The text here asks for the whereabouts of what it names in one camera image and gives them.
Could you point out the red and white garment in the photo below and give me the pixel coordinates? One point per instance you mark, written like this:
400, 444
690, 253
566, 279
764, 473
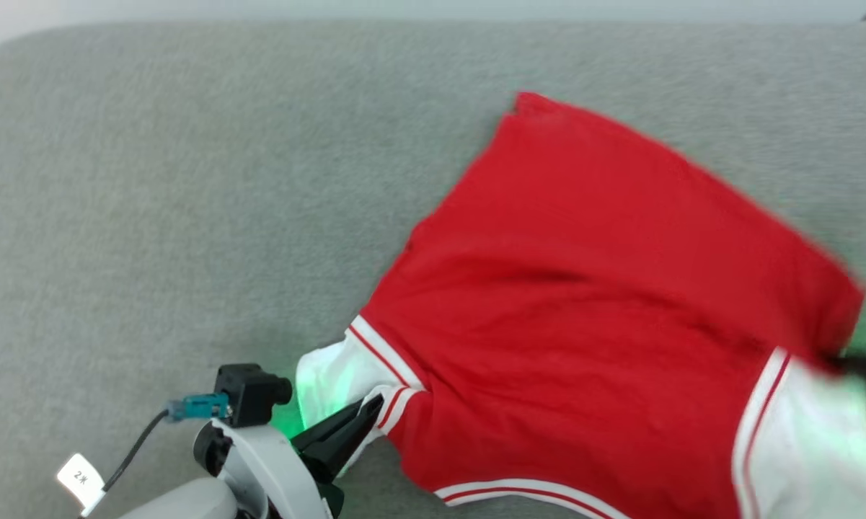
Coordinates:
584, 303

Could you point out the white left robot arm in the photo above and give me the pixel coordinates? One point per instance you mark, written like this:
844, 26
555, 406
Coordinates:
187, 502

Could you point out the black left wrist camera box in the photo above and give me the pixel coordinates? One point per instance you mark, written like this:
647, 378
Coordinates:
249, 393

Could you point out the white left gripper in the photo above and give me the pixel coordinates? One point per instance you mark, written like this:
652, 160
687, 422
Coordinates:
267, 468

